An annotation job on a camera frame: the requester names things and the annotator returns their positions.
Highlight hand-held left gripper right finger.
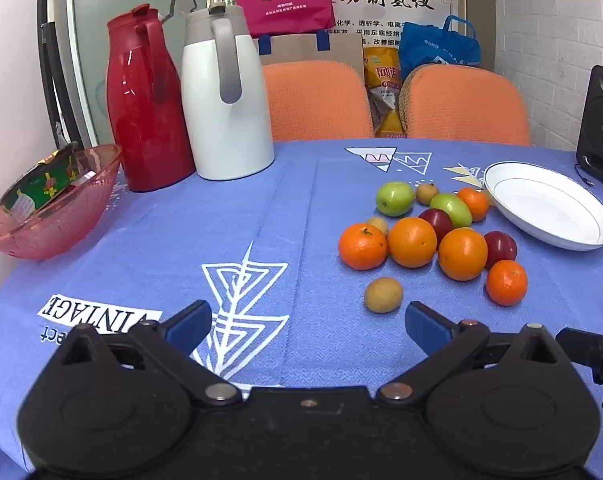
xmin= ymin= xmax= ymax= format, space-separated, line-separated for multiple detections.
xmin=376 ymin=301 xmax=577 ymax=408

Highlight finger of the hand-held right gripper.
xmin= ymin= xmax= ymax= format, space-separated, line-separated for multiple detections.
xmin=555 ymin=327 xmax=603 ymax=369

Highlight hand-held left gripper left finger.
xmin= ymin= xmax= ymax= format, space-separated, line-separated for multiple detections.
xmin=42 ymin=300 xmax=245 ymax=408

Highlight large orange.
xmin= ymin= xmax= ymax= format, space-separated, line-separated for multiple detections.
xmin=387 ymin=216 xmax=438 ymax=268
xmin=438 ymin=227 xmax=489 ymax=282

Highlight small mandarin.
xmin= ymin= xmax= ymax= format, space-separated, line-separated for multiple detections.
xmin=338 ymin=223 xmax=388 ymax=271
xmin=485 ymin=260 xmax=529 ymax=307
xmin=456 ymin=187 xmax=491 ymax=222

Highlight red plum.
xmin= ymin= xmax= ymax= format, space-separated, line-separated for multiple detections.
xmin=484 ymin=231 xmax=518 ymax=270
xmin=418 ymin=208 xmax=453 ymax=241

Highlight green jujube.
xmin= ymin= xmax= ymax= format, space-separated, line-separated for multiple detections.
xmin=375 ymin=181 xmax=416 ymax=217
xmin=430 ymin=193 xmax=473 ymax=228

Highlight white plate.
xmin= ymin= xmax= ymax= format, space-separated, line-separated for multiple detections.
xmin=483 ymin=161 xmax=603 ymax=252

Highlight pink glass bowl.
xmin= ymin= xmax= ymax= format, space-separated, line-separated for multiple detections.
xmin=0 ymin=143 xmax=123 ymax=261

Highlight white thermos jug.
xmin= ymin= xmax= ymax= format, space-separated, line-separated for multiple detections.
xmin=182 ymin=2 xmax=276 ymax=182

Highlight red thermos jug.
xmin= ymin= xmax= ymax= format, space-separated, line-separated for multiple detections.
xmin=106 ymin=4 xmax=197 ymax=193

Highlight green snack packet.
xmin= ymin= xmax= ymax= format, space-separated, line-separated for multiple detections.
xmin=0 ymin=142 xmax=97 ymax=216

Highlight orange fabric chair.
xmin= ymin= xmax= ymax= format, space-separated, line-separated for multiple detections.
xmin=398 ymin=64 xmax=532 ymax=147
xmin=262 ymin=60 xmax=375 ymax=142

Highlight black speaker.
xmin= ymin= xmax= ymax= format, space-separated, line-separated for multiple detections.
xmin=576 ymin=52 xmax=603 ymax=186

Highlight yellow plastic bag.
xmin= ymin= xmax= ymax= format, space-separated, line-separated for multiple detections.
xmin=362 ymin=46 xmax=407 ymax=139

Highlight blue tote bag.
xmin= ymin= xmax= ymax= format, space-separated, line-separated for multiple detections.
xmin=398 ymin=15 xmax=482 ymax=81

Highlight frosted glass partition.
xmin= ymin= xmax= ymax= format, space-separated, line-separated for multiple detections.
xmin=36 ymin=0 xmax=232 ymax=146

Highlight brown paper bag blue handles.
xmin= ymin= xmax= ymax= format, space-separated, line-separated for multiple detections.
xmin=254 ymin=30 xmax=366 ymax=91

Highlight white wall poster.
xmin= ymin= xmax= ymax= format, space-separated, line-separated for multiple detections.
xmin=326 ymin=0 xmax=462 ymax=51

